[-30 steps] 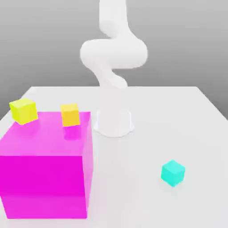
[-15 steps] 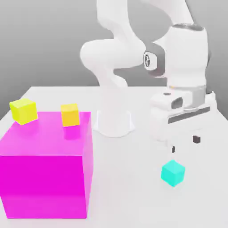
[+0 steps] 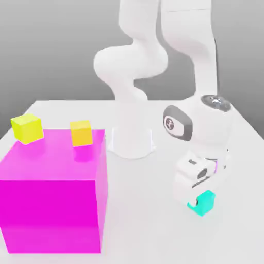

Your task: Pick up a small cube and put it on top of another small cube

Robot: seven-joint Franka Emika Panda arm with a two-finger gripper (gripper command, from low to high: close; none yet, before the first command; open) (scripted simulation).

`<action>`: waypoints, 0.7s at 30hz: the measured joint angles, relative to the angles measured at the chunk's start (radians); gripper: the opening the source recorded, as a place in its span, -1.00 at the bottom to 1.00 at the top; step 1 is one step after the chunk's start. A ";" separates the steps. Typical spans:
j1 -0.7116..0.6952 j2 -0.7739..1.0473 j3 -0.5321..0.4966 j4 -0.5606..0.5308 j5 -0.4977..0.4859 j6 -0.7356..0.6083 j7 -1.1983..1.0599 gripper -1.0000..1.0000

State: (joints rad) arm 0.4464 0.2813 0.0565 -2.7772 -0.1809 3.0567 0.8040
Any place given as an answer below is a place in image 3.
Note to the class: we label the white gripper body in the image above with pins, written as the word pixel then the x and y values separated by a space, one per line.
pixel 185 189

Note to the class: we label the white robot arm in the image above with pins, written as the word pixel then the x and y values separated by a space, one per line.
pixel 132 61

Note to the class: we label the large magenta box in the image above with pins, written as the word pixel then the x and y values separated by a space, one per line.
pixel 49 206

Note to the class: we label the small yellow cube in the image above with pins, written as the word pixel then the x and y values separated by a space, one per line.
pixel 27 129

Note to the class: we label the small orange cube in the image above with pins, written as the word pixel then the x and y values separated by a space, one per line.
pixel 81 134

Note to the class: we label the small cyan cube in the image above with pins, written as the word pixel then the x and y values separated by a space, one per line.
pixel 204 204

